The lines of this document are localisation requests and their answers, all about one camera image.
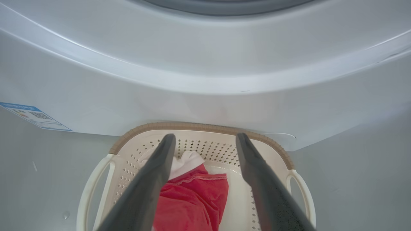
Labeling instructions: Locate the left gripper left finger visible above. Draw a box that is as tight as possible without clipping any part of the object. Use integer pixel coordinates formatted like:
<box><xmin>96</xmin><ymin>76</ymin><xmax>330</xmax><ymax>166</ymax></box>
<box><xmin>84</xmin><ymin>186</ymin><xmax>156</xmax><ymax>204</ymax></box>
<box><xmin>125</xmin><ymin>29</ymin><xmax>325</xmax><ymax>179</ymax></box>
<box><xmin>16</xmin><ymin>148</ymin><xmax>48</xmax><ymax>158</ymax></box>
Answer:
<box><xmin>96</xmin><ymin>134</ymin><xmax>176</xmax><ymax>231</ymax></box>

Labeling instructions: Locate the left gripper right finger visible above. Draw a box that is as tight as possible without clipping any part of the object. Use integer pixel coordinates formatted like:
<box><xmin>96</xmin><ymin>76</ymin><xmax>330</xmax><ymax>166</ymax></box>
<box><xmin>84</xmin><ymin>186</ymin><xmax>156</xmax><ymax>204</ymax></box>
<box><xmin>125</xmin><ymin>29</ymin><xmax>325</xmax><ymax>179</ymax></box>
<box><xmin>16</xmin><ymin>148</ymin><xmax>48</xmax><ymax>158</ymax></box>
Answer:
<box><xmin>236</xmin><ymin>133</ymin><xmax>317</xmax><ymax>231</ymax></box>

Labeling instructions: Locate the red garment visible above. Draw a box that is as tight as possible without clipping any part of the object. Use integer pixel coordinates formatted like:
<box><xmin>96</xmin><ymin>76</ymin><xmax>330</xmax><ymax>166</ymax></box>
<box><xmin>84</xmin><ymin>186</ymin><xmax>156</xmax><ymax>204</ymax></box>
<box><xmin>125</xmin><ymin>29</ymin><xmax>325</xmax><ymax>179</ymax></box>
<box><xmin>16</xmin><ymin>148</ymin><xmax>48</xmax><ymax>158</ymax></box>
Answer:
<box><xmin>151</xmin><ymin>164</ymin><xmax>229</xmax><ymax>231</ymax></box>

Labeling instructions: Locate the white cloth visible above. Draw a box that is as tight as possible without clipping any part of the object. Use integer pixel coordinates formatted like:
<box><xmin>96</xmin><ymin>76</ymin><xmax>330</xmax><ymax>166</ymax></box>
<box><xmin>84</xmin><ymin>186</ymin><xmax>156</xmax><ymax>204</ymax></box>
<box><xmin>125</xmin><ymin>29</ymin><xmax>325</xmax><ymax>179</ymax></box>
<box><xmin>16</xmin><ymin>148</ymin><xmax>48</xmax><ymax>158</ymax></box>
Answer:
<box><xmin>139</xmin><ymin>150</ymin><xmax>206</xmax><ymax>181</ymax></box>

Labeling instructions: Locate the white perforated laundry basket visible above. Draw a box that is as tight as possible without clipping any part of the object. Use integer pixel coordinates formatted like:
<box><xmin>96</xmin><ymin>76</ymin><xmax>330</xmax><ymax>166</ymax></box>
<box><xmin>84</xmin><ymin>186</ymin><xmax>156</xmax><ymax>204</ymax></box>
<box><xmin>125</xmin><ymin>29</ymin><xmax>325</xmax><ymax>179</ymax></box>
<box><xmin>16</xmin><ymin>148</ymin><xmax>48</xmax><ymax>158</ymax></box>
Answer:
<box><xmin>76</xmin><ymin>122</ymin><xmax>317</xmax><ymax>231</ymax></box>

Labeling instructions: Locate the white washing machine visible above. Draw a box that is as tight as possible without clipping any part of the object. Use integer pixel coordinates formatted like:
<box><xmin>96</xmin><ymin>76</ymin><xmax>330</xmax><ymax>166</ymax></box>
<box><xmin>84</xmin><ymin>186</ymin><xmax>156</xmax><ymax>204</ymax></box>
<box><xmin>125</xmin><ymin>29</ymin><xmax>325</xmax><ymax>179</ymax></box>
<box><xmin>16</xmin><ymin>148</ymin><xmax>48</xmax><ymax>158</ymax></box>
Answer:
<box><xmin>0</xmin><ymin>0</ymin><xmax>411</xmax><ymax>152</ymax></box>

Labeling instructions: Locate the grey rubber door gasket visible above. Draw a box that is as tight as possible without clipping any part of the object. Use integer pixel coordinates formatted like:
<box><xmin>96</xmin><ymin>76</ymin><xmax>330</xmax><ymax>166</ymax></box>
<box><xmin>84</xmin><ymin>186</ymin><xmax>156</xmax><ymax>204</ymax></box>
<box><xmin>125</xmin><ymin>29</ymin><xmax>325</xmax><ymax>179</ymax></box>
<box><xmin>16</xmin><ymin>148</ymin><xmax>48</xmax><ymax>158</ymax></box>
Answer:
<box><xmin>128</xmin><ymin>0</ymin><xmax>318</xmax><ymax>16</ymax></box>

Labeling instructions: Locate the round white filter cover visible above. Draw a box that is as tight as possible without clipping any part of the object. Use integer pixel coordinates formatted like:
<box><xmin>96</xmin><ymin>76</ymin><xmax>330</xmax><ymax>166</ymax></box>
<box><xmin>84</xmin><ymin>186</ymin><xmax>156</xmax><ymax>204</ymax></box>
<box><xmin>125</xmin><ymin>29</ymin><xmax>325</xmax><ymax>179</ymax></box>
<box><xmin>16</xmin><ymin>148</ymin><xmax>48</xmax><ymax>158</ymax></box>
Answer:
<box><xmin>262</xmin><ymin>133</ymin><xmax>296</xmax><ymax>151</ymax></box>

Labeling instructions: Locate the blue energy label sticker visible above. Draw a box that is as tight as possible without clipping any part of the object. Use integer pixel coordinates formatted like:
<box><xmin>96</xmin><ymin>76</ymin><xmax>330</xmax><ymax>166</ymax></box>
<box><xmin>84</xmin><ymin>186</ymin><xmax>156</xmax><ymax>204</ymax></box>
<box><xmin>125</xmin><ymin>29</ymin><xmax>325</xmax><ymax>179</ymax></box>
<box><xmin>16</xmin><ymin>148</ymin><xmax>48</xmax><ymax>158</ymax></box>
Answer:
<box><xmin>0</xmin><ymin>102</ymin><xmax>74</xmax><ymax>132</ymax></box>

